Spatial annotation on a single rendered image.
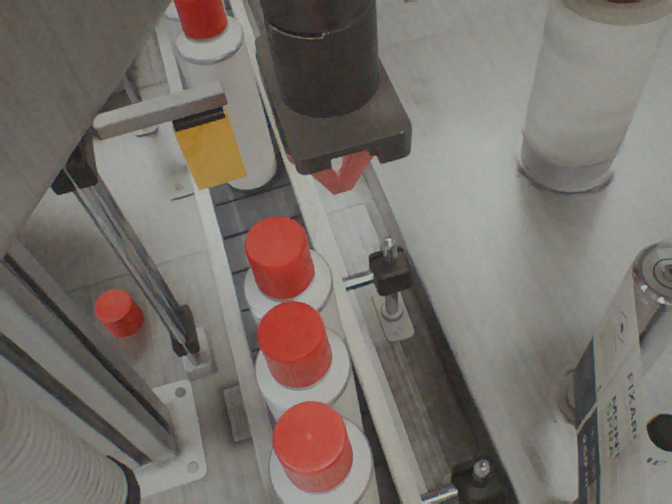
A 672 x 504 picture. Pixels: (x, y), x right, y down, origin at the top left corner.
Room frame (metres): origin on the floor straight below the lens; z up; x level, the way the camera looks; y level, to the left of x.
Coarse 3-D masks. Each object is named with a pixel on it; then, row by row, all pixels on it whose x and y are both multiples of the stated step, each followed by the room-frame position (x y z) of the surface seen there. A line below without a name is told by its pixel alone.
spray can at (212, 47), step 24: (192, 0) 0.41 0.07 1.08; (216, 0) 0.41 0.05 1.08; (192, 24) 0.41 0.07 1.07; (216, 24) 0.41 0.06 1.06; (240, 24) 0.43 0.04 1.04; (192, 48) 0.40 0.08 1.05; (216, 48) 0.40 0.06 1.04; (240, 48) 0.41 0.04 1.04; (192, 72) 0.40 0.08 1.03; (216, 72) 0.40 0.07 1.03; (240, 72) 0.40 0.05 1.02; (240, 96) 0.40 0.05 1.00; (240, 120) 0.40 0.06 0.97; (264, 120) 0.42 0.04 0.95; (240, 144) 0.40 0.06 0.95; (264, 144) 0.41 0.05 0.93; (264, 168) 0.40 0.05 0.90
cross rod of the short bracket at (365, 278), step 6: (366, 270) 0.27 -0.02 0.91; (348, 276) 0.27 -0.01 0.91; (354, 276) 0.27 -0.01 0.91; (360, 276) 0.27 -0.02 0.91; (366, 276) 0.27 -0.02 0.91; (372, 276) 0.27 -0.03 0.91; (348, 282) 0.27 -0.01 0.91; (354, 282) 0.27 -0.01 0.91; (360, 282) 0.26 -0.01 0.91; (366, 282) 0.26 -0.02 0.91; (372, 282) 0.26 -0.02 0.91; (348, 288) 0.26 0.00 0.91; (354, 288) 0.26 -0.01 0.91
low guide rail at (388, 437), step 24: (240, 0) 0.63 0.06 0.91; (264, 96) 0.48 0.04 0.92; (288, 168) 0.39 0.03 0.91; (312, 216) 0.33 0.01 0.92; (312, 240) 0.31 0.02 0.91; (336, 288) 0.26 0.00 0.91; (360, 336) 0.22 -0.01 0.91; (360, 360) 0.20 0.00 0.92; (360, 384) 0.19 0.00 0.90; (384, 408) 0.16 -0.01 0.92; (384, 432) 0.14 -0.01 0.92; (408, 480) 0.11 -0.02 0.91
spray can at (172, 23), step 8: (168, 8) 0.46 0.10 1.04; (224, 8) 0.47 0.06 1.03; (168, 16) 0.45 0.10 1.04; (176, 16) 0.45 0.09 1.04; (168, 24) 0.46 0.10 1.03; (176, 24) 0.45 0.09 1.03; (168, 32) 0.46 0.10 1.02; (176, 32) 0.45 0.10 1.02; (176, 56) 0.46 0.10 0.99; (184, 72) 0.46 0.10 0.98
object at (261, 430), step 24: (168, 48) 0.51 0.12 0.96; (168, 72) 0.48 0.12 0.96; (216, 216) 0.32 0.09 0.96; (216, 240) 0.29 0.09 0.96; (216, 264) 0.27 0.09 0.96; (240, 312) 0.23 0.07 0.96; (240, 336) 0.21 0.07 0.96; (240, 360) 0.19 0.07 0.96; (240, 384) 0.17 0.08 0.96; (264, 408) 0.16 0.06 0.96; (264, 432) 0.14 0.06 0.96; (264, 456) 0.13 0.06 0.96; (264, 480) 0.11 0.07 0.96
